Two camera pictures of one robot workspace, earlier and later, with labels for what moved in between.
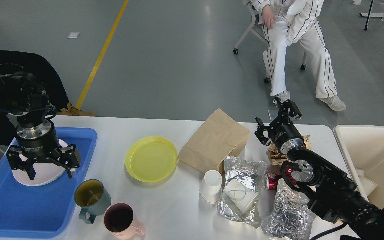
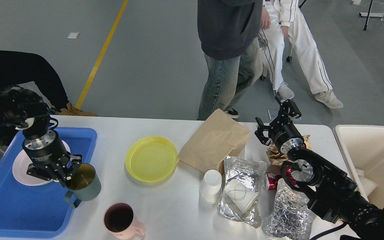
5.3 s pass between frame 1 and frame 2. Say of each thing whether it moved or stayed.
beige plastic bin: stayed
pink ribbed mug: stayed
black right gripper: stayed
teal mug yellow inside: moved
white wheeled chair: moved
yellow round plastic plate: stayed
